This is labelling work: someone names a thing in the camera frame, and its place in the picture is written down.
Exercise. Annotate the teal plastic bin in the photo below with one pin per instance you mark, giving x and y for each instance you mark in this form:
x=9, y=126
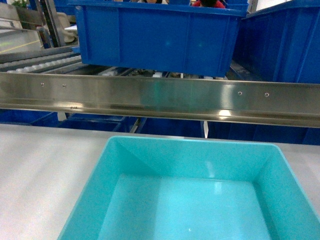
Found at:
x=145, y=188

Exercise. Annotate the large blue bin centre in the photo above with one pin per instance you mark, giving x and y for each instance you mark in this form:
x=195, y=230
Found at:
x=153, y=36

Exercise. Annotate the large blue bin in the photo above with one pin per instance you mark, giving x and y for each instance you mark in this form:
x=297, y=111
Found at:
x=281, y=43
x=153, y=36

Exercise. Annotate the roller conveyor track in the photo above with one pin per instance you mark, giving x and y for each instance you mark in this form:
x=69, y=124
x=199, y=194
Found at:
x=41, y=61

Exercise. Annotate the large blue bin right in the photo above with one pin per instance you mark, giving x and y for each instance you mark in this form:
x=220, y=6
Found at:
x=281, y=43

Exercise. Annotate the stainless steel shelf rail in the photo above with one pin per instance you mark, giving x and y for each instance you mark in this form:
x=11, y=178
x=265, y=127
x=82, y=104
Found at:
x=234, y=101

